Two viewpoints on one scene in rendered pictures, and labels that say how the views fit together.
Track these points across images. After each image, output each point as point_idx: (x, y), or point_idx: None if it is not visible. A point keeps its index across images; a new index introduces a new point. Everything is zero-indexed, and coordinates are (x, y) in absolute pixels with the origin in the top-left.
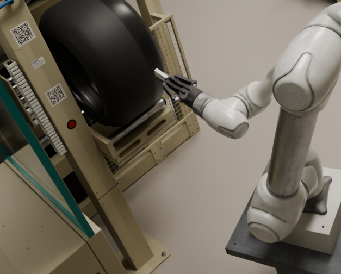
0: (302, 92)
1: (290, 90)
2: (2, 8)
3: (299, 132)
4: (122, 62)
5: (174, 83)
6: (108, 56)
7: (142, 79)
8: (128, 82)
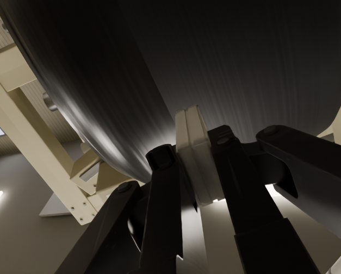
0: None
1: None
2: None
3: None
4: (280, 107)
5: (183, 193)
6: (317, 119)
7: (197, 20)
8: (287, 19)
